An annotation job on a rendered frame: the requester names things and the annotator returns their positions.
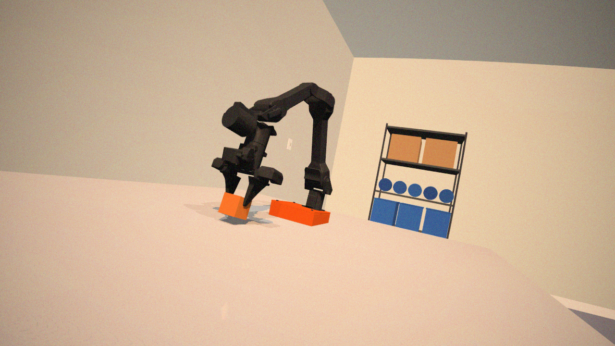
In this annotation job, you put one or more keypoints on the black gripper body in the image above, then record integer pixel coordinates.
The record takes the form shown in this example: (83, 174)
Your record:
(262, 172)

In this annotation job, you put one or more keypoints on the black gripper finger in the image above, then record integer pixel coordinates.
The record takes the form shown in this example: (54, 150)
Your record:
(255, 186)
(231, 181)

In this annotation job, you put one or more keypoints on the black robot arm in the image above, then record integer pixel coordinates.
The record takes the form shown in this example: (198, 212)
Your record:
(244, 122)

